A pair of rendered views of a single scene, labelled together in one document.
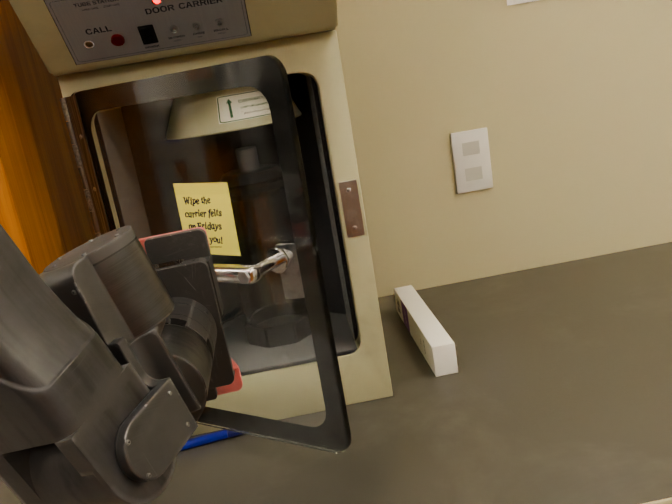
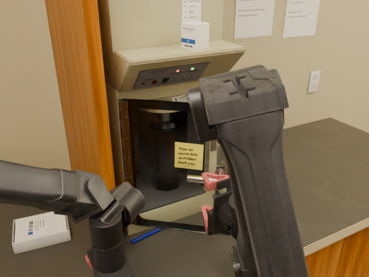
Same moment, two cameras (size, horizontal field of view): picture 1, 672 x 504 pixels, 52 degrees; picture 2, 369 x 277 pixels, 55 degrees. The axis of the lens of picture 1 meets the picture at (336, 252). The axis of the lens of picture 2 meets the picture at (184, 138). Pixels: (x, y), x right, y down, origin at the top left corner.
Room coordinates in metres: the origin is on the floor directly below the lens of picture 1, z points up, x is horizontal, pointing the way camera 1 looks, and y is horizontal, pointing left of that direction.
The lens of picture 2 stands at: (-0.05, 0.49, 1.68)
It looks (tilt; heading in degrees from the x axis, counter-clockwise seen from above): 25 degrees down; 335
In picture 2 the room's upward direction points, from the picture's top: straight up
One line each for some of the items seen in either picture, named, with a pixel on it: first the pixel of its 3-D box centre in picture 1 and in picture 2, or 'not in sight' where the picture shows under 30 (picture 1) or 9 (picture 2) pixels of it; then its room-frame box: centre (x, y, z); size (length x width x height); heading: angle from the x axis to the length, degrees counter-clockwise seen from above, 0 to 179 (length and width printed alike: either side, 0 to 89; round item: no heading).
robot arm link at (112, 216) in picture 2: not in sight; (108, 226); (0.47, 0.40, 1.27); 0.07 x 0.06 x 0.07; 134
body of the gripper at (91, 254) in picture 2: not in sight; (109, 254); (0.46, 0.40, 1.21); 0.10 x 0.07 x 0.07; 3
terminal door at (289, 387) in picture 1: (203, 265); (180, 171); (0.71, 0.14, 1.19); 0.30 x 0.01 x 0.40; 54
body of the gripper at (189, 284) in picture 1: (176, 341); (231, 216); (0.47, 0.13, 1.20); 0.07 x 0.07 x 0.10; 4
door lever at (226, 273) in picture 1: (234, 267); (205, 176); (0.64, 0.10, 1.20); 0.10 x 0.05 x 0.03; 54
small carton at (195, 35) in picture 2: not in sight; (195, 35); (0.76, 0.08, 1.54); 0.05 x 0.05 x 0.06; 20
